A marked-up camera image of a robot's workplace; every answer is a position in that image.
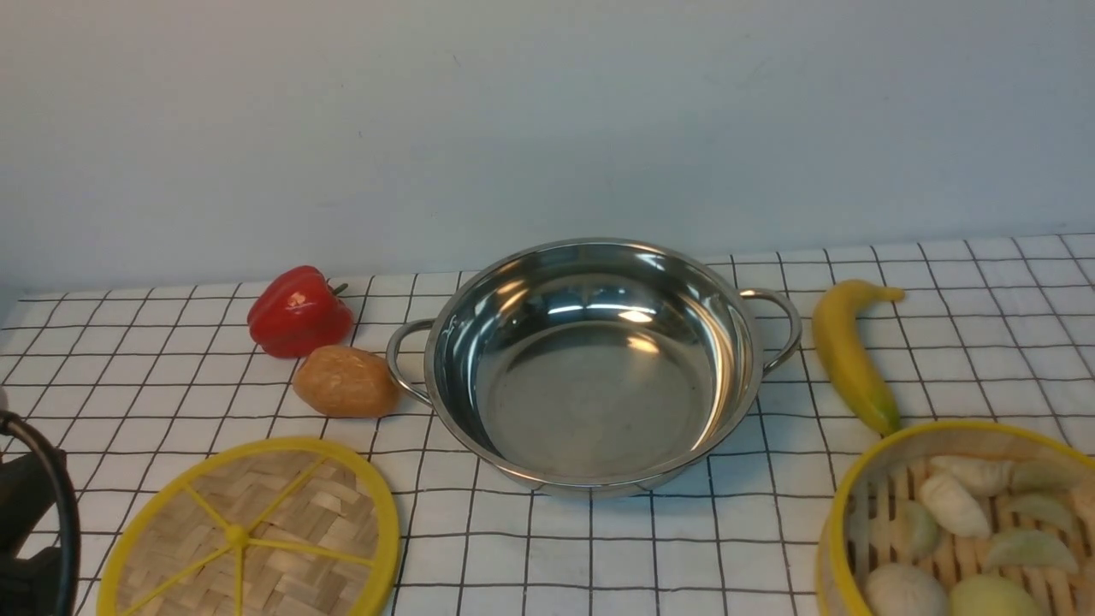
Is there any yellow bamboo steamer lid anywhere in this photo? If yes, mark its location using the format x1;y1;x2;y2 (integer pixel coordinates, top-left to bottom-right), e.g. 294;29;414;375
97;437;400;615

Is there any yellow bamboo steamer basket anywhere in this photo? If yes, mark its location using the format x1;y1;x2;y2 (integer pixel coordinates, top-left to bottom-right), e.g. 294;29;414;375
816;421;1092;615

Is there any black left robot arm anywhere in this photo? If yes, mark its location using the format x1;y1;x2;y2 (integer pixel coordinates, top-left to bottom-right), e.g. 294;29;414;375
1;453;80;615

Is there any stainless steel pot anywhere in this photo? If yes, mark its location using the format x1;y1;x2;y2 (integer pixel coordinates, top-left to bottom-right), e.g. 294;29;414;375
387;239;802;498

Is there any brown potato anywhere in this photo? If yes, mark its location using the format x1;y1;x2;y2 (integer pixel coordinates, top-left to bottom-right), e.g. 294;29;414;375
291;346;400;418

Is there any red bell pepper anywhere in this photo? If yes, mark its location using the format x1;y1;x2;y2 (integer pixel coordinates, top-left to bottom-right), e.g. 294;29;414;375
246;265;353;359

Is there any yellow banana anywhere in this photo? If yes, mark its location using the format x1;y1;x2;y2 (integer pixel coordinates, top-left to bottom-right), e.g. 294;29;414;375
811;278;906;435

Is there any green dumpling left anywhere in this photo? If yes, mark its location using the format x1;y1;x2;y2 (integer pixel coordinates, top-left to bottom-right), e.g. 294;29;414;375
900;500;941;559

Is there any green dumpling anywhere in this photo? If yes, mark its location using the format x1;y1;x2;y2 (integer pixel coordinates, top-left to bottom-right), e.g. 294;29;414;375
982;528;1080;576
1006;492;1075;533
1008;460;1077;493
900;500;941;559

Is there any white dumpling middle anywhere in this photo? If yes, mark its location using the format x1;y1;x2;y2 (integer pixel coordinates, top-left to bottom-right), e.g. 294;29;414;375
917;473;992;539

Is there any white dumpling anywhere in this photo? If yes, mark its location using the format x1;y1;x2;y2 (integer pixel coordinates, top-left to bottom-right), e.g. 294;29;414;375
917;473;992;539
927;455;1015;498

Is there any white bun left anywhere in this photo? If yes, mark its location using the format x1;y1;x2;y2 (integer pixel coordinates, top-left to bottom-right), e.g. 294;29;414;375
863;563;948;615

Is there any white checkered tablecloth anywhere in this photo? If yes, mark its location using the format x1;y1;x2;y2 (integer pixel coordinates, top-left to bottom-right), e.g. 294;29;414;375
1;233;1094;615

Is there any white dumpling top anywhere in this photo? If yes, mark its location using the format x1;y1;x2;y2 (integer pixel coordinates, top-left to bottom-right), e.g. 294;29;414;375
927;455;1015;498

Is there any green dumpling upper right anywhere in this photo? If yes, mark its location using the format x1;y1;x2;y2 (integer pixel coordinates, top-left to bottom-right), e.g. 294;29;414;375
1008;460;1077;493

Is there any yellow-green bun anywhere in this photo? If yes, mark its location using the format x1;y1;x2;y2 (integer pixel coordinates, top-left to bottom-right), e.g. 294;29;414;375
948;576;1045;615

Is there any green dumpling lower right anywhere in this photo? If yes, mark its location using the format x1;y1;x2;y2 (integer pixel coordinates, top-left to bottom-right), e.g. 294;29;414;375
1006;492;1075;533

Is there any green dumpling centre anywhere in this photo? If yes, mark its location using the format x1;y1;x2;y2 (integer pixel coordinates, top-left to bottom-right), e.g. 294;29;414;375
982;528;1080;576

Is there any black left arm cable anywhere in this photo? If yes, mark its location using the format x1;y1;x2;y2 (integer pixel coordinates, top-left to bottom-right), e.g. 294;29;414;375
0;411;81;616

